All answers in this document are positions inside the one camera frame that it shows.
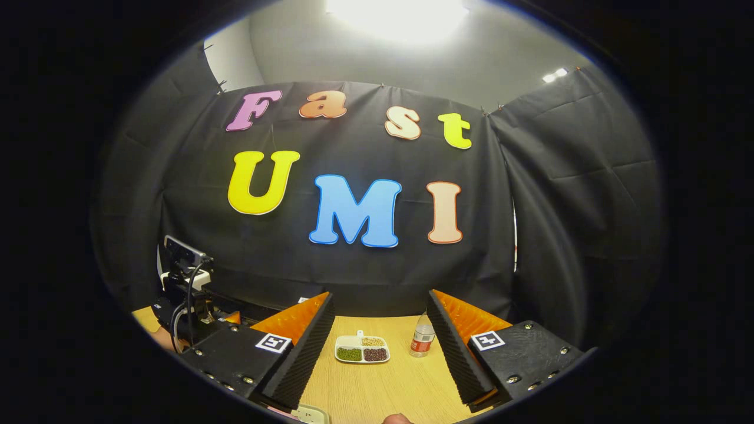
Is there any large ceiling light panel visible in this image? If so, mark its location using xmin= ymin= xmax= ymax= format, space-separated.
xmin=326 ymin=0 xmax=470 ymax=47

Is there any cream square cherry-print plate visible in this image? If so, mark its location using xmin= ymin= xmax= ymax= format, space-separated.
xmin=268 ymin=403 xmax=331 ymax=424

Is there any clear water bottle red label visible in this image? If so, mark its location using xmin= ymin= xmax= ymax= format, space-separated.
xmin=409 ymin=313 xmax=437 ymax=359

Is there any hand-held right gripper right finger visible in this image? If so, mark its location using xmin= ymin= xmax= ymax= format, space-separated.
xmin=427 ymin=289 xmax=590 ymax=413

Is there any black cable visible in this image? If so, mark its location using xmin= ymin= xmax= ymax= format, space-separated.
xmin=170 ymin=256 xmax=208 ymax=354

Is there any white divided dish of beans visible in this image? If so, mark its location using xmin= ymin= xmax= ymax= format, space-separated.
xmin=334 ymin=330 xmax=391 ymax=365

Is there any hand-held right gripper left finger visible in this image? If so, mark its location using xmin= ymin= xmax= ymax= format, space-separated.
xmin=177 ymin=291 xmax=336 ymax=413

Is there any black backdrop cloth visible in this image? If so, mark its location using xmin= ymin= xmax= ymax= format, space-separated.
xmin=91 ymin=41 xmax=666 ymax=348

